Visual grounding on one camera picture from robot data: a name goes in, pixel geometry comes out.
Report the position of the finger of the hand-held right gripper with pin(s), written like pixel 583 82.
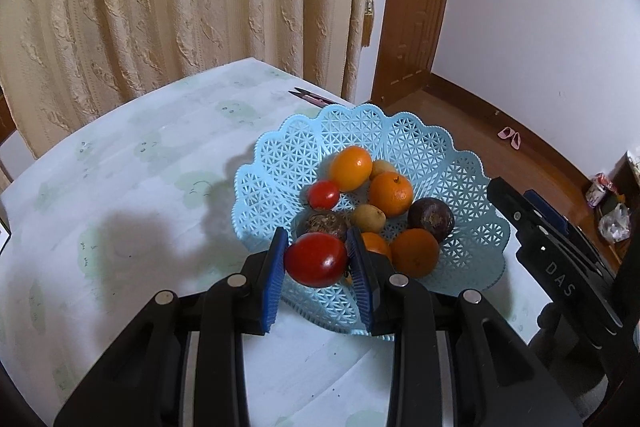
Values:
pixel 547 214
pixel 555 267

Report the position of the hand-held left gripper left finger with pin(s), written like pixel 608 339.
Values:
pixel 272 287

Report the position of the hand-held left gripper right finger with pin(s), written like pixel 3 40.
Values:
pixel 361 287

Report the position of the large red tomato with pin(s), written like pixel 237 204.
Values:
pixel 315 259

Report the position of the orange mandarin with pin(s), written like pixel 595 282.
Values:
pixel 390 196
pixel 376 244
pixel 415 252

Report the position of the wrinkled brown passion fruit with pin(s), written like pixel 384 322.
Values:
pixel 325 223

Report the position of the round dark passion fruit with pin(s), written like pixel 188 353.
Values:
pixel 431 219

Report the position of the small red cherry tomato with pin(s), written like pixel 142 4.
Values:
pixel 323 195

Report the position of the oval orange citrus fruit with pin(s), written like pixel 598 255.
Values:
pixel 350 167

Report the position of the light blue lattice basket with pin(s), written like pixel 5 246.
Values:
pixel 425 147

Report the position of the white cup with red lid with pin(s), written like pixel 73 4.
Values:
pixel 597 192

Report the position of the clear plastic bag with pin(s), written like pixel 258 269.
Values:
pixel 615 224

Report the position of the yellow loquat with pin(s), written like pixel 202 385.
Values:
pixel 382 168
pixel 369 217

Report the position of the pink slipper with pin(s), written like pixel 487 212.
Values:
pixel 516 140
pixel 505 133

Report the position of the pale printed tablecloth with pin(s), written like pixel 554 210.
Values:
pixel 150 182

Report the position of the brown wooden door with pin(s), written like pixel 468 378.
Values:
pixel 415 32

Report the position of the photo collage board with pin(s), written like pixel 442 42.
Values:
pixel 4 241

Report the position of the cream textured curtain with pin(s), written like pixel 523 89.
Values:
pixel 175 7

